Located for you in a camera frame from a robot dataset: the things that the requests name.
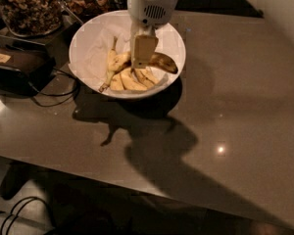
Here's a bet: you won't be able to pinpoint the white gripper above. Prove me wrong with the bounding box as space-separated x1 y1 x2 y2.
127 0 178 69

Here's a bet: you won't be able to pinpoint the spotted yellow banana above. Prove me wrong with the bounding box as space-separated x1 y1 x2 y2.
99 52 178 92

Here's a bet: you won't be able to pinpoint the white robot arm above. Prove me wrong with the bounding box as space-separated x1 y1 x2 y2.
127 0 294 68

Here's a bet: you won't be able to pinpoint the left yellow banana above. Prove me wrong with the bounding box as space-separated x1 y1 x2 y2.
107 37 118 71

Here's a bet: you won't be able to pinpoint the right yellow banana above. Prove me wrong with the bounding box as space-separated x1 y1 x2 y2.
134 69 159 88

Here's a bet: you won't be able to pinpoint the middle yellow banana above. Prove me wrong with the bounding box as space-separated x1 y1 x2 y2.
110 68 147 91

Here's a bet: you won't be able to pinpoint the white bowl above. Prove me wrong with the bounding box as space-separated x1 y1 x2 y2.
68 10 187 101

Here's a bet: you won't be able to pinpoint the white paper napkin liner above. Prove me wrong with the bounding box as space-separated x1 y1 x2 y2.
69 20 180 92

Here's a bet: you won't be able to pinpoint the metal jar stand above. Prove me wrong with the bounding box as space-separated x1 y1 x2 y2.
0 16 80 68

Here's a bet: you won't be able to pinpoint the large glass nut jar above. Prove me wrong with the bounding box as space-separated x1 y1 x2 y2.
0 0 63 37

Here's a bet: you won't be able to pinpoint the black device with label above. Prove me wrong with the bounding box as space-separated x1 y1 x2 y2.
0 48 56 96

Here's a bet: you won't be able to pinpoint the black cable on table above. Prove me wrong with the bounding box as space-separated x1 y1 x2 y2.
26 68 81 109

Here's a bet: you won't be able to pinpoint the black floor cables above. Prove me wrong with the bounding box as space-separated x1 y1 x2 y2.
0 184 57 235

